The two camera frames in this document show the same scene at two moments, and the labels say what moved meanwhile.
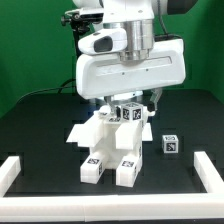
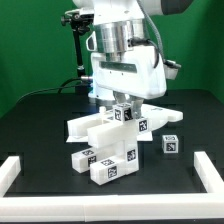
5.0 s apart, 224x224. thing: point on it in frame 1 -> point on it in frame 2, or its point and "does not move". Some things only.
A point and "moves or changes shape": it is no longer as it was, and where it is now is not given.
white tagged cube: (170, 144) does not move
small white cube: (91, 170) -> (82, 160)
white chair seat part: (107, 147) moves or changes shape
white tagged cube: (132, 111) does not move
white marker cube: (128, 168) -> (106, 170)
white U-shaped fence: (112, 207) does not move
